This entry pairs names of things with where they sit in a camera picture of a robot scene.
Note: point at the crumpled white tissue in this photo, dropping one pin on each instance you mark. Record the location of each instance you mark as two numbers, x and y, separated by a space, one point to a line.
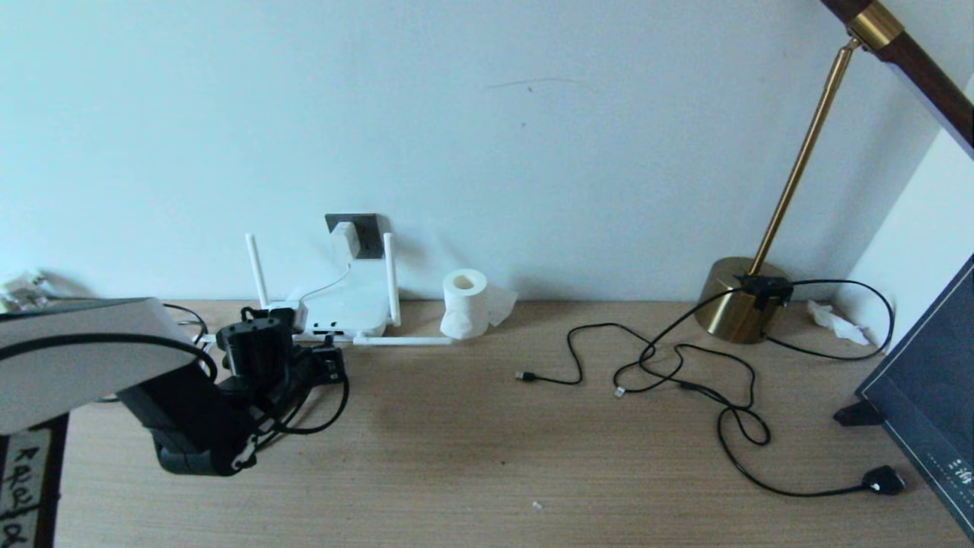
837 323

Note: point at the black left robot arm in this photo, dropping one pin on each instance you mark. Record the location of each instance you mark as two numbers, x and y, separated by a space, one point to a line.
114 380

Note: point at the white power adapter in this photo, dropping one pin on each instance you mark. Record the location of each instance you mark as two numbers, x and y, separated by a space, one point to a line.
346 238

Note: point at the grey wall socket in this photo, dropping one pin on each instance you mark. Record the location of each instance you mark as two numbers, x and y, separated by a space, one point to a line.
371 232

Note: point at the brass desk lamp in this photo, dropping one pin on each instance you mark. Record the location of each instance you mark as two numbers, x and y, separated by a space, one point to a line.
730 327

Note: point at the black clip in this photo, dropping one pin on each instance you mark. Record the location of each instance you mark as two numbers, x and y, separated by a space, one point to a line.
858 415

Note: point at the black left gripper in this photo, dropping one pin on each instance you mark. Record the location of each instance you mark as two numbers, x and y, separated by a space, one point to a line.
300 371

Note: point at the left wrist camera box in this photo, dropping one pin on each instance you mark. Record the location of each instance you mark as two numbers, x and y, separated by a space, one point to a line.
289 313

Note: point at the white router with antennas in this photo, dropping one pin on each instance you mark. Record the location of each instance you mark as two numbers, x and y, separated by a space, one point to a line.
350 308

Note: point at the white toilet paper roll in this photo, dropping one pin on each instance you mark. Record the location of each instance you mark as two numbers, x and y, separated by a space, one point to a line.
464 304

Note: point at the crumpled clear plastic wrapper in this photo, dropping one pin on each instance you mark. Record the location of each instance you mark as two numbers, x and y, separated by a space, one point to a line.
23 288

